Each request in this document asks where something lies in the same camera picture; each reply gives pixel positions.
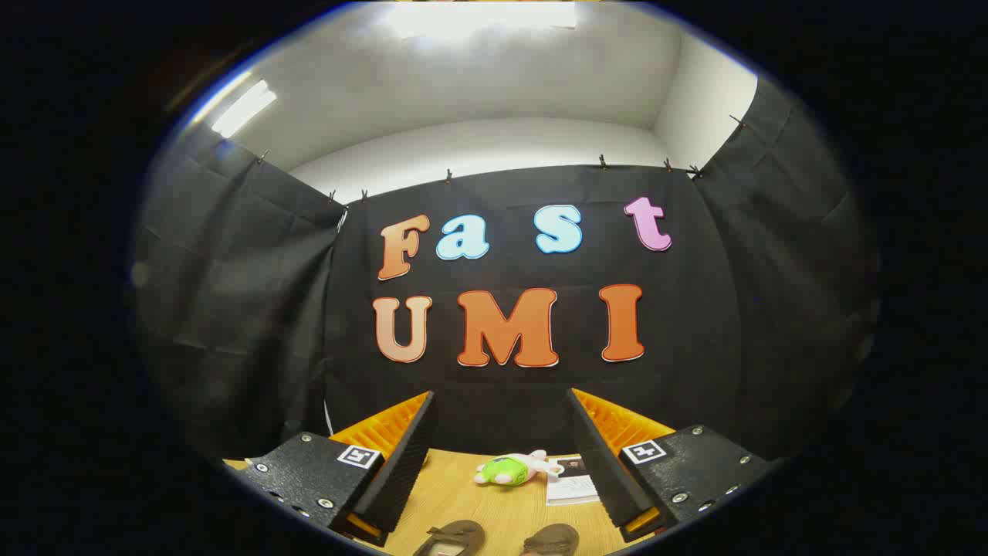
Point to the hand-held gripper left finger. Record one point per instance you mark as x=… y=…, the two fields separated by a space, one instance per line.
x=405 y=463

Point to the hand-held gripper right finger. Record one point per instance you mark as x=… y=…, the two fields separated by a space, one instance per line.
x=598 y=463

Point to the brown fuzzy shoe with bow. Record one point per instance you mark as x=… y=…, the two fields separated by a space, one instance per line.
x=556 y=537
x=463 y=531

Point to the white book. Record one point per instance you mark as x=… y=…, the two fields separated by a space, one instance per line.
x=571 y=488

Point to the green and pink plush toy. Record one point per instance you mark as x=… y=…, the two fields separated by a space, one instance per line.
x=505 y=469

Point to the black backdrop cloth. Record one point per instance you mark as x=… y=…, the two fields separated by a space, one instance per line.
x=695 y=347

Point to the row of small cloth clips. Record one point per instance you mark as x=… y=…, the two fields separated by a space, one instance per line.
x=448 y=177

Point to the narrow ceiling light panel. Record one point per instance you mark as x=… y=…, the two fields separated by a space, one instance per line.
x=243 y=108

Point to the wide ceiling light panel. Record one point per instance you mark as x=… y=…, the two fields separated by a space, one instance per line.
x=478 y=15

